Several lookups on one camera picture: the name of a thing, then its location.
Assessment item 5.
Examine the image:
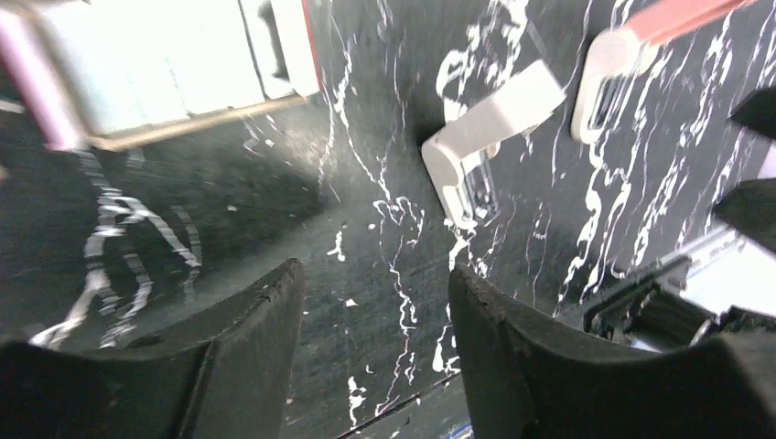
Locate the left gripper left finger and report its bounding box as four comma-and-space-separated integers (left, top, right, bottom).
1, 259, 305, 438

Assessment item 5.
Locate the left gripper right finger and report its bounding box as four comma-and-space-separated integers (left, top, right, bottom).
448, 265, 775, 438

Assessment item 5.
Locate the white stapler part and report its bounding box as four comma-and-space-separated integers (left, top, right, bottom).
421, 59, 566, 230

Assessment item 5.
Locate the small red white staple box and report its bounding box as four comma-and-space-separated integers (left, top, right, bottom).
27, 1, 320, 150

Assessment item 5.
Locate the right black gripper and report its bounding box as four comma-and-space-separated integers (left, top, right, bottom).
555, 87, 776, 353

